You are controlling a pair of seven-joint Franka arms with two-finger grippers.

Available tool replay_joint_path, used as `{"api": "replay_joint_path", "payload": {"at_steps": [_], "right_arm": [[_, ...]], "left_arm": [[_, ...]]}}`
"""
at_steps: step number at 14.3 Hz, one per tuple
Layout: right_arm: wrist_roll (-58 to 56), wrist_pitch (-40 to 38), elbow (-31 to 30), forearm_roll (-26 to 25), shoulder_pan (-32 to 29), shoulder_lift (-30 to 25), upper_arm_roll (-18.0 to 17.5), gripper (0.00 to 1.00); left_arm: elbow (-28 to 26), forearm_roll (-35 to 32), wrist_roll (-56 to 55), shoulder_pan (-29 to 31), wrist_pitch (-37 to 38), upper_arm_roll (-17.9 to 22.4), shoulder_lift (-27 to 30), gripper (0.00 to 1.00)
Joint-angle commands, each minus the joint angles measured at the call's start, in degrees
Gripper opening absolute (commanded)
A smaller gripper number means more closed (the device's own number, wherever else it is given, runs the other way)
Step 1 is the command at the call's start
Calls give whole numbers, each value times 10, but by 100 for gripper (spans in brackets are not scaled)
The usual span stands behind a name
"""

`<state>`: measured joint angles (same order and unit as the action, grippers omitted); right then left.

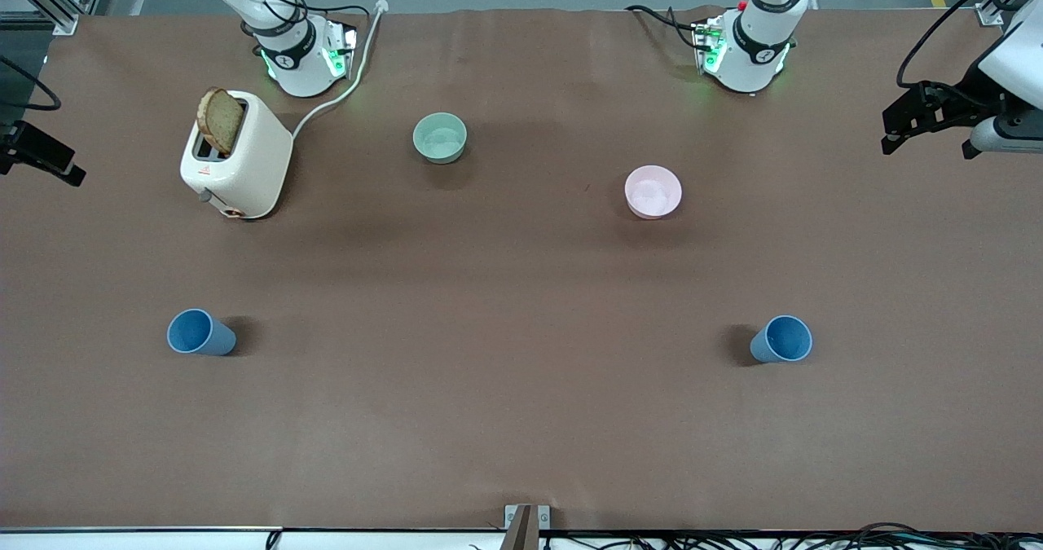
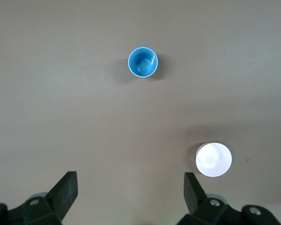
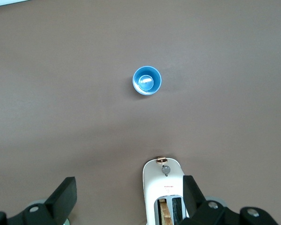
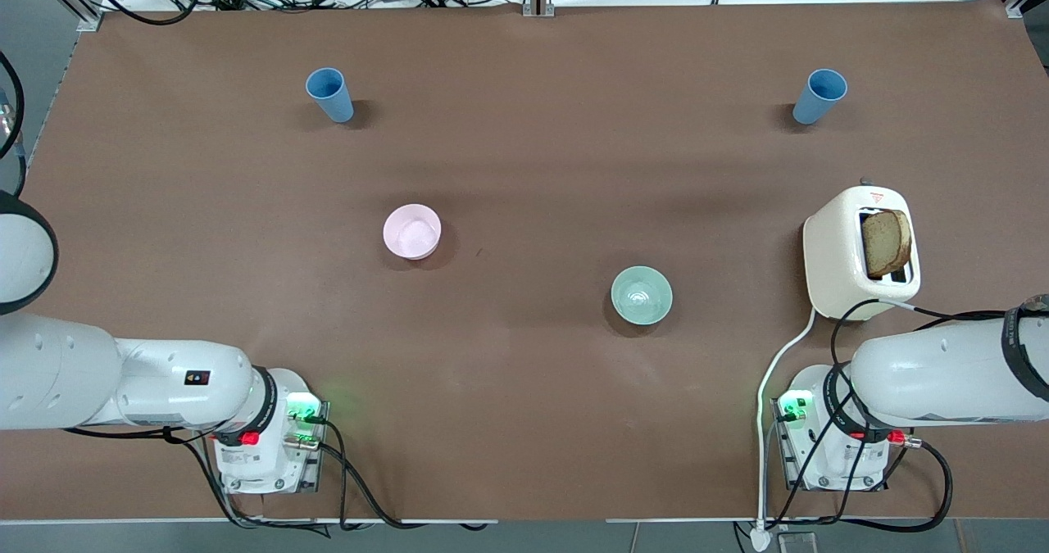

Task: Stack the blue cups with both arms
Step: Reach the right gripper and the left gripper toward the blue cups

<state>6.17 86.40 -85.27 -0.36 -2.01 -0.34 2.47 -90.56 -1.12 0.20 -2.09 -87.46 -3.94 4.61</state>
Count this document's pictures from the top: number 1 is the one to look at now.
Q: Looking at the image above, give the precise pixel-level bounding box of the white toaster power cable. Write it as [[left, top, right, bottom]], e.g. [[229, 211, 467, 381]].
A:
[[291, 0, 389, 140]]

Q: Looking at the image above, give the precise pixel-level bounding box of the black left base cable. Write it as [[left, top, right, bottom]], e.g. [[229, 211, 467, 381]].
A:
[[625, 4, 706, 51]]

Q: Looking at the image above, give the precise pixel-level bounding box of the cream white toaster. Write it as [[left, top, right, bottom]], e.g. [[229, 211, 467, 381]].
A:
[[179, 90, 294, 221]]

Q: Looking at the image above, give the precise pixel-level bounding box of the blue plastic cup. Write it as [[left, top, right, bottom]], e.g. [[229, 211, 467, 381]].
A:
[[166, 308, 238, 358], [749, 315, 814, 364]]

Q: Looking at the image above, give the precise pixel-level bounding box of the black cable bundle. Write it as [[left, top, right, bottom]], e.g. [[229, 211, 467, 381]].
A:
[[469, 521, 1043, 550]]

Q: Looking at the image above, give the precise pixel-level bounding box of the metal table edge bracket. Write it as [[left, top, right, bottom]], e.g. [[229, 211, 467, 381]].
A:
[[504, 504, 552, 550]]

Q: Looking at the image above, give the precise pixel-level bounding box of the pink bowl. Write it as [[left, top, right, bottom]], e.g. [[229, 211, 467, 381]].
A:
[[623, 165, 684, 221]]

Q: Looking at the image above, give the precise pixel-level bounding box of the brown table cover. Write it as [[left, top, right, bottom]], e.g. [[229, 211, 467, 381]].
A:
[[0, 7, 1043, 533]]

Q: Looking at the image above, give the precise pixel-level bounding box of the brown bread slice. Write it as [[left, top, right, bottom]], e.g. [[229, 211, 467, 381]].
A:
[[196, 86, 245, 156]]

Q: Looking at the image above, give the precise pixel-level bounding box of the black right base cable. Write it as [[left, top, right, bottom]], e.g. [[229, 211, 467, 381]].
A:
[[235, 0, 372, 55]]

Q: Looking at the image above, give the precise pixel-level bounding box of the black base cable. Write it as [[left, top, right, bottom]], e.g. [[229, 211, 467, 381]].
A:
[[235, 0, 372, 55], [625, 4, 706, 51]]

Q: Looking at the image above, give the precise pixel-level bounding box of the green bowl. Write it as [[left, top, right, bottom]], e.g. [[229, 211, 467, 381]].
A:
[[411, 112, 469, 165]]

